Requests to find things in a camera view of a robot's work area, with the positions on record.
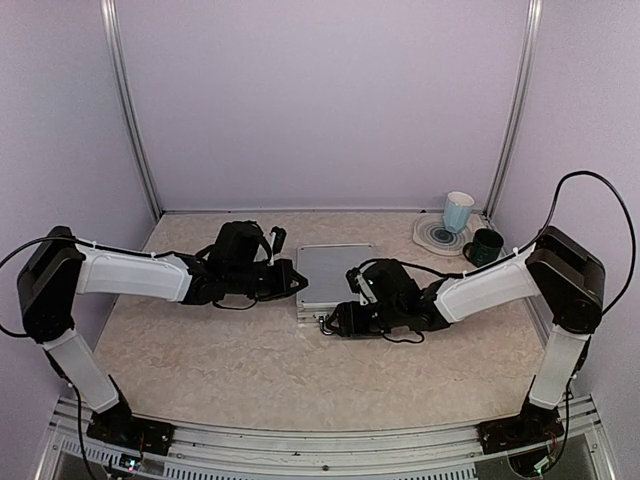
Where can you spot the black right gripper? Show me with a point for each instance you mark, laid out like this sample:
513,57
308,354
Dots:
347,319

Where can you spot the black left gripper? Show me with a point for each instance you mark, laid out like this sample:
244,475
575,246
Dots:
289,271

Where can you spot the aluminium poker case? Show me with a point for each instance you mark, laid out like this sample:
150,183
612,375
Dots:
325,267

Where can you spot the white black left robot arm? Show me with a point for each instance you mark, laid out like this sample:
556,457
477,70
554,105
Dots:
64,268

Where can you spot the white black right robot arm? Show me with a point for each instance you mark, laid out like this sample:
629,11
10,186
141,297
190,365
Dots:
553,268

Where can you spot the white swirl plate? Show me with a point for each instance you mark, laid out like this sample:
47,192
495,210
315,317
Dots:
430,233

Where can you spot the dark green mug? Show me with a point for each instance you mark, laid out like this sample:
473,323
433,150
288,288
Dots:
484,248

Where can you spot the light blue ribbed cup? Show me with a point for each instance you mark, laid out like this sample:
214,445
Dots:
457,210

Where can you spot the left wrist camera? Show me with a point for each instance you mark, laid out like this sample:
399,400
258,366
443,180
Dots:
276,240

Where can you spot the front aluminium rail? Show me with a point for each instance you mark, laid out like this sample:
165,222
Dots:
199,451

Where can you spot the right aluminium frame post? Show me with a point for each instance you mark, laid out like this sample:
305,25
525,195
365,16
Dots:
517,108

